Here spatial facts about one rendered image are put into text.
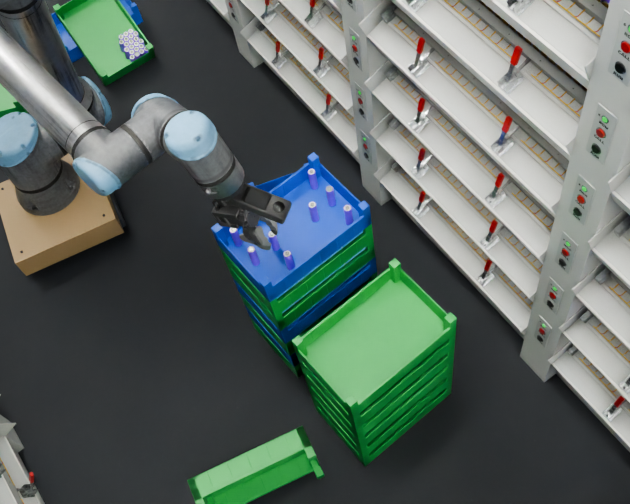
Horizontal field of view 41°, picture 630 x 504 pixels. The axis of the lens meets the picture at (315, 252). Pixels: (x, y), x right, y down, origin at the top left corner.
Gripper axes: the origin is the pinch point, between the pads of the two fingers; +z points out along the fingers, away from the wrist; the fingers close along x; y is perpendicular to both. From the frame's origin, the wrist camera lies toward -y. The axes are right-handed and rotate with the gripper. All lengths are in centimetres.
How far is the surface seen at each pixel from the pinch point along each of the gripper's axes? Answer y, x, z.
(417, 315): -25.5, -0.8, 27.5
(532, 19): -56, -25, -39
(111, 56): 113, -77, 29
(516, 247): -40, -27, 36
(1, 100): 144, -51, 23
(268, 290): 0.6, 8.9, 7.2
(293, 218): 4.9, -12.2, 11.0
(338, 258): -6.2, -7.4, 18.3
